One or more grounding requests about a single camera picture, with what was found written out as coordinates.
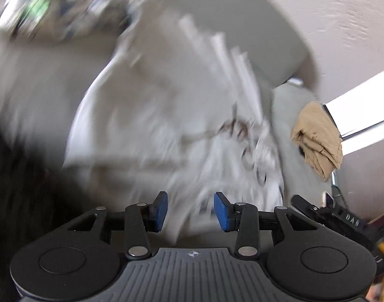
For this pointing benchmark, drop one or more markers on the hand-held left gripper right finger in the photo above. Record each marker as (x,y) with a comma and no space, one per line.
(221,211)

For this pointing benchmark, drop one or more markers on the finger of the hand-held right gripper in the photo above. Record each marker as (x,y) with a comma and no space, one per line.
(305,206)

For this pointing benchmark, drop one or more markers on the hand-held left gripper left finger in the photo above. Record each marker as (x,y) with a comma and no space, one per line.
(160,210)

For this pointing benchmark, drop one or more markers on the beige garment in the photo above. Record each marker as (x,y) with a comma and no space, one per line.
(317,138)

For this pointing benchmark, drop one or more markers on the white printed garment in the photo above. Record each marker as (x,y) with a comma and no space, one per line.
(132,132)

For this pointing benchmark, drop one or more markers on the grey metal tube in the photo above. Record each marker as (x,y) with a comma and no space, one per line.
(336,185)

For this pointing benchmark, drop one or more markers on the bright window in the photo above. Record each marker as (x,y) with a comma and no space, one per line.
(361,107)

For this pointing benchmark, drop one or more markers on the light grey sofa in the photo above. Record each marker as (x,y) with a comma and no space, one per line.
(37,85)

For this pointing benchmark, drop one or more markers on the dark shelf with clutter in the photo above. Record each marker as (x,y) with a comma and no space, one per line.
(37,9)

